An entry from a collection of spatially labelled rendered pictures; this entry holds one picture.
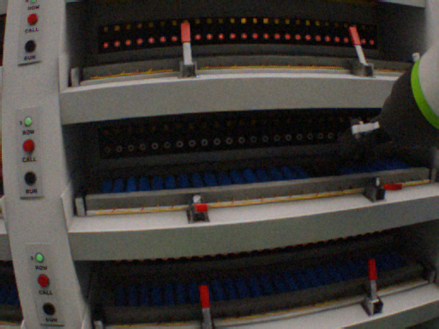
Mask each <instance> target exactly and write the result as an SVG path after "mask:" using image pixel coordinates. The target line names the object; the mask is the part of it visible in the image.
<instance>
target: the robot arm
mask: <svg viewBox="0 0 439 329"><path fill-rule="evenodd" d="M412 58H413V61H414V63H413V64H412V65H410V67H409V68H407V69H406V72H405V73H404V74H402V75H401V76H400V77H399V78H398V79H396V81H395V83H394V85H393V87H392V90H391V94H389V95H388V97H387V98H386V99H385V102H384V103H383V107H382V112H381V114H379V116H377V117H373V118H372V119H371V120H370V123H369V124H363V122H362V121H361V122H360V121H359V120H358V119H353V120H352V121H351V126H350V127H348V128H347V130H346V131H345V132H344V133H343V135H342V136H340V137H339V138H338V139H337V143H338V148H339V149H338V150H337V151H336V157H337V162H338V167H339V169H342V168H344V167H346V166H347V165H348V164H350V163H352V162H353V161H354V160H356V159H357V160H358V167H363V166H364V165H366V164H368V163H369V162H371V161H372V160H374V159H375V158H377V157H378V156H379V154H380V159H386V158H387V154H386V153H387V152H388V151H390V152H391V153H396V152H397V151H399V150H400V149H401V148H406V149H415V148H418V147H420V146H423V147H434V146H436V148H437V151H439V36H438V38H437V39H436V42H435V43H434V44H433V46H431V47H430V48H429V49H428V51H427V52H425V54H424V55H423V56H422V57H420V56H419V54H418V53H414V54H413V55H412Z"/></svg>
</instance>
